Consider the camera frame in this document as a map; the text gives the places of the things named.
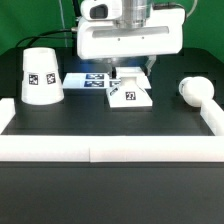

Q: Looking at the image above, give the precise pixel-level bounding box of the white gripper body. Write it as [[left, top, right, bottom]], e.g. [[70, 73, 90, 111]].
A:
[[77, 0, 185, 59]]

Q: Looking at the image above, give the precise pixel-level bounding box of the white lamp base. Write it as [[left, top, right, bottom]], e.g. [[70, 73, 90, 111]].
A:
[[106, 67, 153, 108]]

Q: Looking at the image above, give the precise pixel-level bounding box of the white lamp bulb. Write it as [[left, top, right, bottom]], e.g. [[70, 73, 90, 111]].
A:
[[179, 76, 214, 107]]

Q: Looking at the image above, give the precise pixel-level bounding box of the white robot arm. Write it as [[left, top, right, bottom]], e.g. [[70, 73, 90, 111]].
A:
[[77, 0, 185, 65]]

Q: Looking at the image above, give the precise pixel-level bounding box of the white lamp shade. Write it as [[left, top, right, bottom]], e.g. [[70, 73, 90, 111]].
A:
[[21, 47, 64, 105]]

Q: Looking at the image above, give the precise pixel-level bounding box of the white marker plate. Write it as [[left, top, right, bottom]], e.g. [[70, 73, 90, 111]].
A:
[[63, 73, 151, 89]]

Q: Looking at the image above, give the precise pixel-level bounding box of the white U-shaped fence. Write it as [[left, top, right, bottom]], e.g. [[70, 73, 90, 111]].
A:
[[0, 98, 224, 163]]

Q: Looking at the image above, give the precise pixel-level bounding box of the black cable with connector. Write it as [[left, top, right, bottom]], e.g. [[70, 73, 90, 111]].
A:
[[72, 0, 82, 18]]

